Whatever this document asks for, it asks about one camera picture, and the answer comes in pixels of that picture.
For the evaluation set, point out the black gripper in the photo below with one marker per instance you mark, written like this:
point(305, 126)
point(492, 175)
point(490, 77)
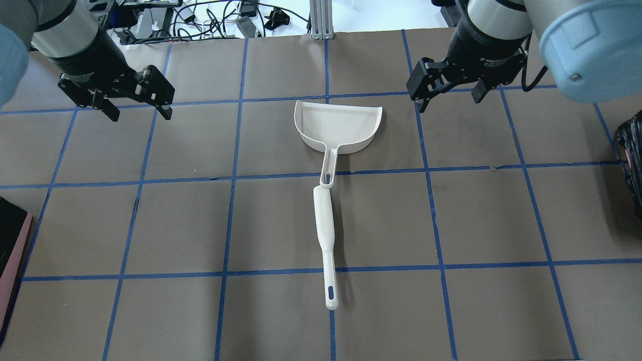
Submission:
point(89, 61)
point(485, 51)

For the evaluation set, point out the white plastic dustpan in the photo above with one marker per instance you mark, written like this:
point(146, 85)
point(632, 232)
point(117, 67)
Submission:
point(335, 130)

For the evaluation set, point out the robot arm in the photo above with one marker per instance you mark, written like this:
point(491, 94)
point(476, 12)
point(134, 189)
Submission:
point(591, 48)
point(72, 34)

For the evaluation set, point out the aluminium frame post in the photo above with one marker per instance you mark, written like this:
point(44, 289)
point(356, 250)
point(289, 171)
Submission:
point(321, 20)

